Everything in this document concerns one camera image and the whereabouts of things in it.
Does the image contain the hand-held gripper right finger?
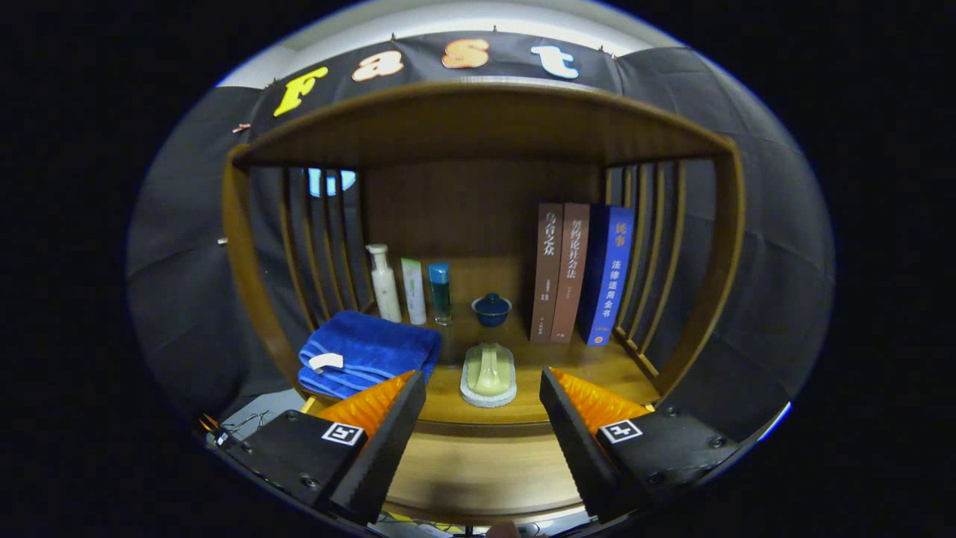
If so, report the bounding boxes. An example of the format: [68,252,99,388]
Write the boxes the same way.
[539,366,742,524]

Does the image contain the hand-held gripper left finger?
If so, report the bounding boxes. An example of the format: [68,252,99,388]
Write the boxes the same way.
[224,370,428,526]

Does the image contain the wooden drawer with black knob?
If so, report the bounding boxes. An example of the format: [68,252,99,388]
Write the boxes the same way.
[377,422,598,526]

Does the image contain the green scrub brush with handle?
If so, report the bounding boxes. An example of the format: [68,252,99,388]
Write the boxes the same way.
[459,342,518,409]

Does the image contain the wooden countertop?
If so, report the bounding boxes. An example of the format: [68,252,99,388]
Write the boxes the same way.
[299,299,662,438]

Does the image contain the wooden cabinet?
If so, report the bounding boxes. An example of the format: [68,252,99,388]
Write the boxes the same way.
[223,81,748,438]

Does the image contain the blue folded towel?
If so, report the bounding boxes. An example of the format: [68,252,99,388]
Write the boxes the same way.
[297,310,443,401]

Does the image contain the green and white tube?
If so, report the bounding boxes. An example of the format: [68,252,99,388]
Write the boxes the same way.
[400,258,428,326]

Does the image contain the white pump bottle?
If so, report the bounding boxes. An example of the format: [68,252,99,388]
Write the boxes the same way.
[365,244,403,324]

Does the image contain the dark blue lidded teacup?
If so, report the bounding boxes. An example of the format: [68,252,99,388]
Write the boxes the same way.
[471,292,513,328]

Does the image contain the teal bottle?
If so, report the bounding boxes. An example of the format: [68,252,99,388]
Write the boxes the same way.
[428,262,453,327]

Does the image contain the black electronic device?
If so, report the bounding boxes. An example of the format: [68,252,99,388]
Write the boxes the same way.
[200,418,234,449]

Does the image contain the blue book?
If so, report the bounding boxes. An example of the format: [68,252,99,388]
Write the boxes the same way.
[579,205,636,347]

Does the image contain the reddish brown book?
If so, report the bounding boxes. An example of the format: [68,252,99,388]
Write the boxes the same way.
[550,202,591,345]

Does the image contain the dark brown book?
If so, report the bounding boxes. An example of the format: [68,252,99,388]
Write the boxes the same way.
[530,202,565,344]

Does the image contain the black backdrop cloth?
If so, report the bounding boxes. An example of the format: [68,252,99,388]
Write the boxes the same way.
[127,30,834,442]

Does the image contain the thin black cables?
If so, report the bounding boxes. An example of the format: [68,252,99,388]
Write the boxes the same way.
[223,411,271,438]

